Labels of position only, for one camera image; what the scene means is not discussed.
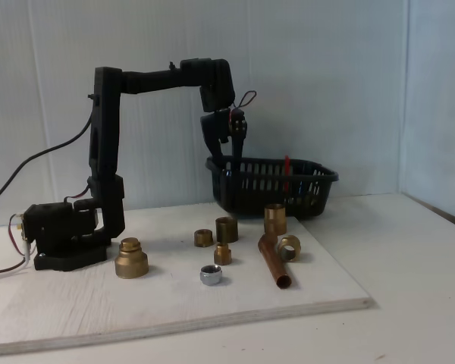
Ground brass ball valve red handle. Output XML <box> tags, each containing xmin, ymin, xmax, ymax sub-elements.
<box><xmin>283</xmin><ymin>154</ymin><xmax>322</xmax><ymax>209</ymax></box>

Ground brass hex ring nut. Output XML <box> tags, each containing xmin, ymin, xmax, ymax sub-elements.
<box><xmin>277</xmin><ymin>234</ymin><xmax>302</xmax><ymax>262</ymax></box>

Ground white plywood board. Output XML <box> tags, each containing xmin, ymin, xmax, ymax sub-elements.
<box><xmin>0</xmin><ymin>202</ymin><xmax>376</xmax><ymax>357</ymax></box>

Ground red and white wires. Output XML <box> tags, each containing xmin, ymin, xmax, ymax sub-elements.
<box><xmin>0</xmin><ymin>212</ymin><xmax>35</xmax><ymax>284</ymax></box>

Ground black power cable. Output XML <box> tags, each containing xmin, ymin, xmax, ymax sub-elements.
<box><xmin>0</xmin><ymin>113</ymin><xmax>96</xmax><ymax>210</ymax></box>

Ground brass sleeve coupling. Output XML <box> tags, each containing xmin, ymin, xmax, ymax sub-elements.
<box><xmin>215</xmin><ymin>216</ymin><xmax>239</xmax><ymax>243</ymax></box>

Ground gripper servo wire bundle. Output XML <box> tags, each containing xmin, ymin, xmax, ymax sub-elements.
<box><xmin>229</xmin><ymin>89</ymin><xmax>258</xmax><ymax>123</ymax></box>

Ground small brass hex fitting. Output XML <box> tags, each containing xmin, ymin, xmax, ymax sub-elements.
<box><xmin>213</xmin><ymin>243</ymin><xmax>233</xmax><ymax>265</ymax></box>

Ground copper pipe piece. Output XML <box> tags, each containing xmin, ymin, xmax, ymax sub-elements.
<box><xmin>257</xmin><ymin>233</ymin><xmax>293</xmax><ymax>290</ymax></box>

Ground large brass reducer fitting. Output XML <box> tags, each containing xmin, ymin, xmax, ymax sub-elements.
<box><xmin>115</xmin><ymin>237</ymin><xmax>149</xmax><ymax>280</ymax></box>

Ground black plastic slotted basket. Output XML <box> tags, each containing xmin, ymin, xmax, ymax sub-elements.
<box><xmin>206</xmin><ymin>155</ymin><xmax>340</xmax><ymax>221</ymax></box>

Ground chrome cap nut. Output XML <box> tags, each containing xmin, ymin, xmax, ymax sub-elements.
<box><xmin>199</xmin><ymin>265</ymin><xmax>224</xmax><ymax>287</ymax></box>

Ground brass hex plug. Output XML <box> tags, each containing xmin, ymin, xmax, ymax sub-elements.
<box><xmin>193</xmin><ymin>228</ymin><xmax>214</xmax><ymax>248</ymax></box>

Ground tall brass threaded nipple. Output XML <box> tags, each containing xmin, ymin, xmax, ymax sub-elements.
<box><xmin>264</xmin><ymin>203</ymin><xmax>287</xmax><ymax>236</ymax></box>

